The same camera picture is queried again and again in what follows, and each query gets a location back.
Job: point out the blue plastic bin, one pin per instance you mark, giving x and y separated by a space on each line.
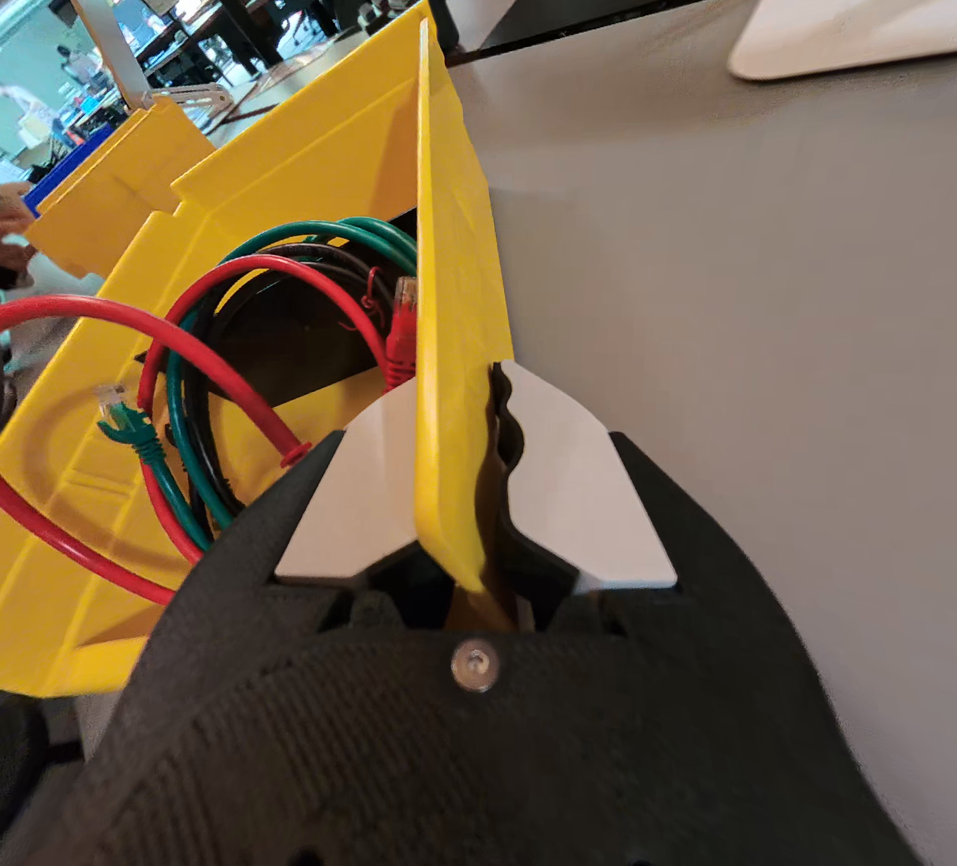
60 170

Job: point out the silver computer monitor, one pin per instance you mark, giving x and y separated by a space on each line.
97 13

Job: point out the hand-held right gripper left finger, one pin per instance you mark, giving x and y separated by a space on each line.
359 499

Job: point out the red twist tie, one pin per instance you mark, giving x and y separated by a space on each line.
374 297

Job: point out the yellow plastic bin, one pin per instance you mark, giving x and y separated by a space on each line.
456 283
112 193

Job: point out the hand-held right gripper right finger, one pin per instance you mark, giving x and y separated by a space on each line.
590 499

